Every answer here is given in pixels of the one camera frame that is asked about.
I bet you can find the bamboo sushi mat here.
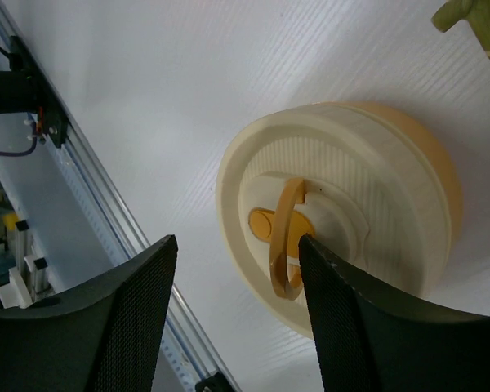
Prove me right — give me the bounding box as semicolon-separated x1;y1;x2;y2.
431;0;490;60

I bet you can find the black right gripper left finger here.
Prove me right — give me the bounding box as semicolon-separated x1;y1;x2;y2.
0;235;178;391

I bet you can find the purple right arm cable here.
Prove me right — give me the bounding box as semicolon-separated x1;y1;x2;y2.
0;134;40;158

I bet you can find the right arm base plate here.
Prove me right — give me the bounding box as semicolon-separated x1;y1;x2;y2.
10;35;69;149

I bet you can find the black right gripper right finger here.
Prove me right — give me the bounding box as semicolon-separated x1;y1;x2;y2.
299;235;490;391

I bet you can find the orange lunch box bowl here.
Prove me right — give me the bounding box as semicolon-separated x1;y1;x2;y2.
347;102;464;246

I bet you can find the aluminium mounting rail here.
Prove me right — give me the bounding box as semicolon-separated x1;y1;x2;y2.
0;2;238;391

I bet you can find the cream plain lid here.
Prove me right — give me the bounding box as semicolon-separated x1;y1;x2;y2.
216;102;452;337

